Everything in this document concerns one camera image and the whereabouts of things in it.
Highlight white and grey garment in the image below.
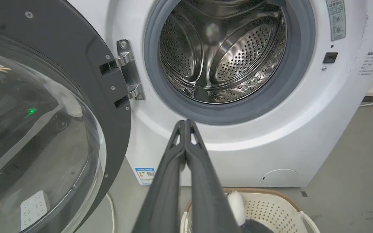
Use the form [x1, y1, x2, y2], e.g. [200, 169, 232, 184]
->
[226, 191, 273, 233]

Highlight washer door with glass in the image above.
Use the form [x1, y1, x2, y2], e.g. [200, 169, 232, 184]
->
[0, 0, 132, 233]

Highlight white front-load washing machine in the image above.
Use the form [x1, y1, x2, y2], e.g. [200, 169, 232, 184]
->
[67, 0, 373, 188]

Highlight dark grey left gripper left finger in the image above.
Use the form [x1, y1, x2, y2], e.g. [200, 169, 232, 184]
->
[132, 120, 187, 233]

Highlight white cable on floor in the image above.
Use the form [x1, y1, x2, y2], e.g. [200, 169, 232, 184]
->
[106, 193, 116, 233]

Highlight white perforated laundry basket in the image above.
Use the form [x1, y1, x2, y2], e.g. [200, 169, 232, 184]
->
[180, 187, 321, 233]

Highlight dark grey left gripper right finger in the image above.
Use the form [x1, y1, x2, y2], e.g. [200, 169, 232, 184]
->
[185, 119, 241, 233]

